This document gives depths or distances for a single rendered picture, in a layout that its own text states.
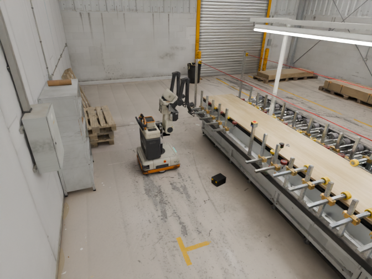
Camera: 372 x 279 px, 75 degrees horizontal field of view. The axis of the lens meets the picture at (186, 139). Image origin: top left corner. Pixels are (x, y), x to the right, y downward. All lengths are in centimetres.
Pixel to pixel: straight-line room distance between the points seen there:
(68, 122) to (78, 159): 58
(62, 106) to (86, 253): 183
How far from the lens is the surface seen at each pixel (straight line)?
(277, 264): 328
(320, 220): 290
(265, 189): 394
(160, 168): 423
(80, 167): 389
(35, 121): 261
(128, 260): 317
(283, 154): 342
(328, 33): 296
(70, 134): 364
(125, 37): 977
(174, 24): 1016
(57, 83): 394
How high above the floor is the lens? 254
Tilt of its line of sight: 28 degrees down
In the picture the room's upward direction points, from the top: 1 degrees clockwise
